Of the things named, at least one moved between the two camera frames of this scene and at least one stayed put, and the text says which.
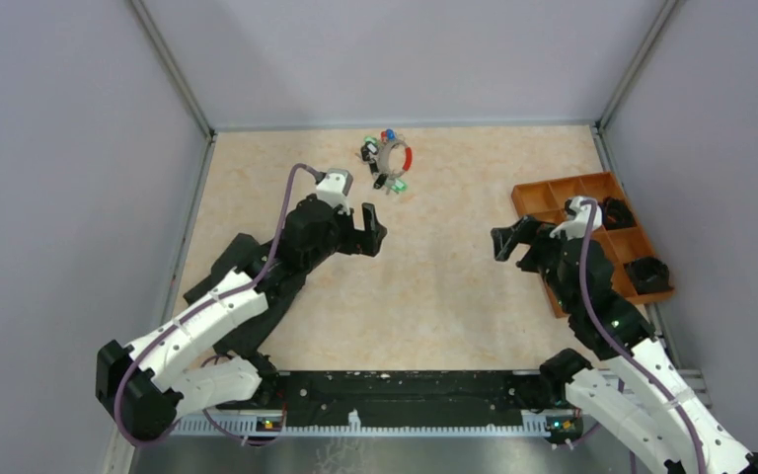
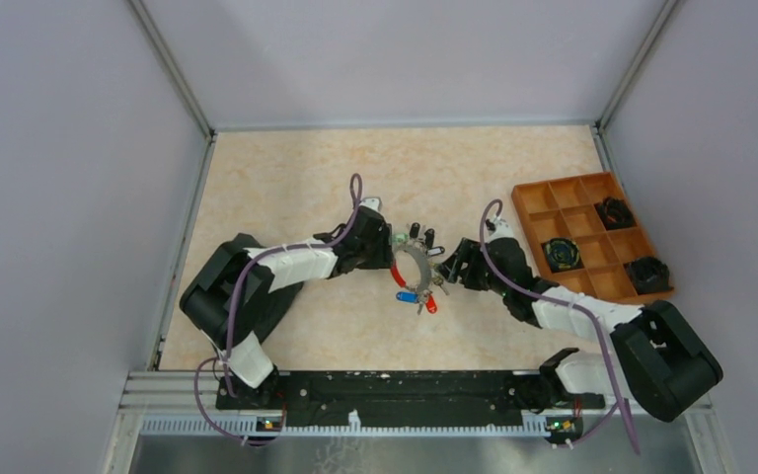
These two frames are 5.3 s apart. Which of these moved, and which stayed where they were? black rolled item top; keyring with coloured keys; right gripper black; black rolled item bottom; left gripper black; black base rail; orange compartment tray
Moved: right gripper black; left gripper black; keyring with coloured keys
Stayed: black rolled item bottom; black base rail; orange compartment tray; black rolled item top
